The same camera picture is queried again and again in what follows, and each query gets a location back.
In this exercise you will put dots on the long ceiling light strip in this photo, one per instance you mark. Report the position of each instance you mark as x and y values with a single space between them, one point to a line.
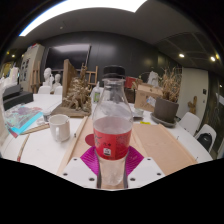
83 10

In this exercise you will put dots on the small yellow marker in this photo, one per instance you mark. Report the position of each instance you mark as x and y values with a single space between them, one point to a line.
145 122

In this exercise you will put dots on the flat wooden strip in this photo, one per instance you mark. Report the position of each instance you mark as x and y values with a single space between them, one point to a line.
35 129

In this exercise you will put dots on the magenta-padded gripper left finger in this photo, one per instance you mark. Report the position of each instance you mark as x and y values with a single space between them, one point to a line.
80 170

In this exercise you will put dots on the white plaster statue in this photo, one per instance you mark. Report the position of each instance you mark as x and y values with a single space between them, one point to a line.
12 76

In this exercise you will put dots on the flat round red coaster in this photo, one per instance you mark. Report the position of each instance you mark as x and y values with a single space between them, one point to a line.
89 140

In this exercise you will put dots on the brown wooden relief sculpture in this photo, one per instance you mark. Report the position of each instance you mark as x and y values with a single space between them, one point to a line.
76 96

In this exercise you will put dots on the white mug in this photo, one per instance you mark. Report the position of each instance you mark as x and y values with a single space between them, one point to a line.
61 128

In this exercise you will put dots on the wooden figure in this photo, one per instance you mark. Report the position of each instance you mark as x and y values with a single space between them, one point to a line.
192 105

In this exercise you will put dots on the cardboard box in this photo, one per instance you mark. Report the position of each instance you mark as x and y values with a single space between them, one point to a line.
146 98

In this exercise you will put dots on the clear bottle with red label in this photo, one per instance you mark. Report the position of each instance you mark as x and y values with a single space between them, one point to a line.
112 140

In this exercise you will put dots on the round ceiling spotlight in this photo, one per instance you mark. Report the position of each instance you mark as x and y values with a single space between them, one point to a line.
181 55
212 58

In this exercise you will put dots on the dried plant in grey pot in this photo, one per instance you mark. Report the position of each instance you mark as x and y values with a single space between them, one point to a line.
165 110

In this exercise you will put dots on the grey plant saucer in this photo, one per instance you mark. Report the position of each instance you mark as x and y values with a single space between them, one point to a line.
163 122

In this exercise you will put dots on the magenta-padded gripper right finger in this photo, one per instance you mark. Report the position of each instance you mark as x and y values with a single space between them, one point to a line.
145 170

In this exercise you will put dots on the white standing statue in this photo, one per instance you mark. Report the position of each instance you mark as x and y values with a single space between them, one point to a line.
153 79

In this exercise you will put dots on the white plaster bust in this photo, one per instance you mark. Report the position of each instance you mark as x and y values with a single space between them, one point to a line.
48 76
57 80

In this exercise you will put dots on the thin wooden stick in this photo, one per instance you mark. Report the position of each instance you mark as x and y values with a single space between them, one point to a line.
23 146

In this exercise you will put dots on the colourful book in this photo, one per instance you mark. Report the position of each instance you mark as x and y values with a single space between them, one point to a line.
21 118

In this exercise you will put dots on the white chair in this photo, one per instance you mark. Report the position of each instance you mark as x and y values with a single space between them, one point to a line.
189 122
58 90
206 129
44 90

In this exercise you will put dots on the black flat box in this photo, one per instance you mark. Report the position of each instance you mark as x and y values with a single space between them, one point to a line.
11 91
18 100

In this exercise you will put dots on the small green-labelled bottle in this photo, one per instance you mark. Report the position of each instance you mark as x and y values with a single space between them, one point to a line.
96 95

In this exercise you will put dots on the white cabinet with pictures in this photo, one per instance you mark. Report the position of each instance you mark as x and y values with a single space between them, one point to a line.
28 65

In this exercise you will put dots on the small white paint jar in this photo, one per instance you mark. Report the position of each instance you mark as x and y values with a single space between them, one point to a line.
47 116

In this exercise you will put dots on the black wall screen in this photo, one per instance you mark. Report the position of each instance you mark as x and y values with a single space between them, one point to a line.
66 56

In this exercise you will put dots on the red box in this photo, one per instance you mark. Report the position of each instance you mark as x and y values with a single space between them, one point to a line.
130 82

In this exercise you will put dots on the small glass jar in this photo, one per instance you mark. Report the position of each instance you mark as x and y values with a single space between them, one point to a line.
139 112

